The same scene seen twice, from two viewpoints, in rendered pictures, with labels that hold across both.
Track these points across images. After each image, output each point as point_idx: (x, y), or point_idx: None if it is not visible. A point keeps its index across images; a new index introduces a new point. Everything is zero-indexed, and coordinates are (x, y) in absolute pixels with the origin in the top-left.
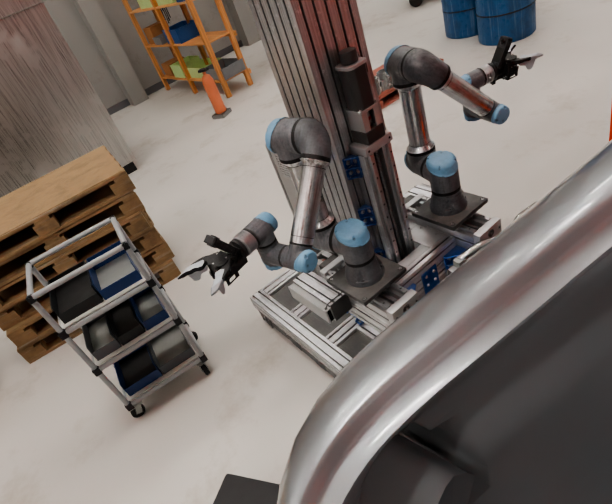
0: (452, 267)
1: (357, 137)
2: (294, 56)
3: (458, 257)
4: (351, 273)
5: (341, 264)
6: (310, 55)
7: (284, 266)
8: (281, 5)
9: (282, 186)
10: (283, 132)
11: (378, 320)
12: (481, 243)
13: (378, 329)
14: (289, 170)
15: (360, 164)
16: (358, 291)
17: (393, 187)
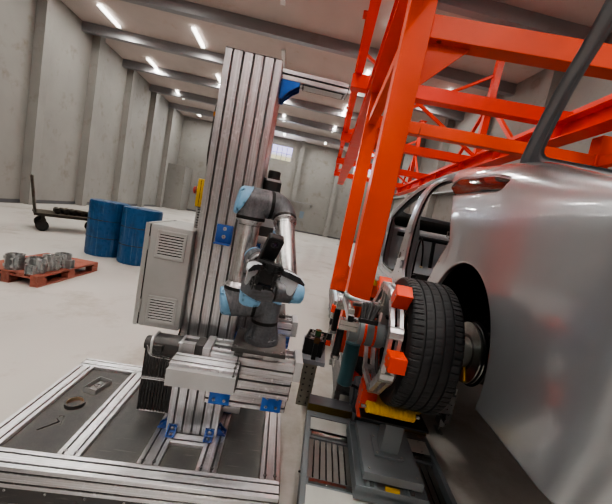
0: (349, 314)
1: (261, 230)
2: (249, 156)
3: (351, 307)
4: (264, 333)
5: (215, 343)
6: (265, 160)
7: (279, 296)
8: (260, 121)
9: (142, 269)
10: (264, 194)
11: (276, 381)
12: (352, 302)
13: (268, 394)
14: (247, 228)
15: None
16: (271, 349)
17: None
